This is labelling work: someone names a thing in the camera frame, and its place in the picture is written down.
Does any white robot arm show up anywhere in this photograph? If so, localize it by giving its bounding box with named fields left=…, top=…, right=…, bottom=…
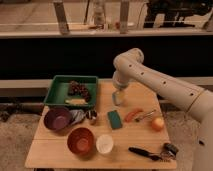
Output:
left=113, top=48, right=213, bottom=171

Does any white paper cup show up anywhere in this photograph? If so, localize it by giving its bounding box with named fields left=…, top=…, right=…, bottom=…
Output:
left=96, top=134, right=114, bottom=155

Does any orange carrot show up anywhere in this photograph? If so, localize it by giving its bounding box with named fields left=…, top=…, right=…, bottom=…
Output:
left=124, top=108, right=143, bottom=122

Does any green sponge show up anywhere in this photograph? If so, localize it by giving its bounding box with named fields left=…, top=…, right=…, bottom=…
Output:
left=107, top=110, right=122, bottom=129

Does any metal fork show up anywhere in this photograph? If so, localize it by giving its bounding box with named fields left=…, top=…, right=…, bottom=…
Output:
left=134, top=109, right=156, bottom=122

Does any dark grape bunch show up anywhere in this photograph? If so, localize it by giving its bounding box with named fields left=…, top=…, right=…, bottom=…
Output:
left=68, top=81, right=91, bottom=102

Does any crumpled grey cloth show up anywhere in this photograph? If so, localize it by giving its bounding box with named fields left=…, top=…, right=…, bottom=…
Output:
left=70, top=109, right=86, bottom=125

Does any orange apple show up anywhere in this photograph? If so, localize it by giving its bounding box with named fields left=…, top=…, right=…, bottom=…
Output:
left=151, top=117, right=165, bottom=131

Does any green plastic tray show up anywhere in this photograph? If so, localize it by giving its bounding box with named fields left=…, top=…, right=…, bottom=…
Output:
left=44, top=75, right=98, bottom=109

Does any orange bowl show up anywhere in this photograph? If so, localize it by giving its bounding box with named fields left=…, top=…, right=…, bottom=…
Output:
left=67, top=127, right=94, bottom=156

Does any purple bowl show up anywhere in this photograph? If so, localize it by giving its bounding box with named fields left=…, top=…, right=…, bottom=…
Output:
left=44, top=107, right=72, bottom=131

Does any small dark clip object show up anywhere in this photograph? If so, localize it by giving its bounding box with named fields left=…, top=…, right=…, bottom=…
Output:
left=161, top=143, right=179, bottom=160

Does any black handled tool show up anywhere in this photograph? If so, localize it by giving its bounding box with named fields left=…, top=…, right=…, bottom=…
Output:
left=128, top=147, right=161, bottom=161

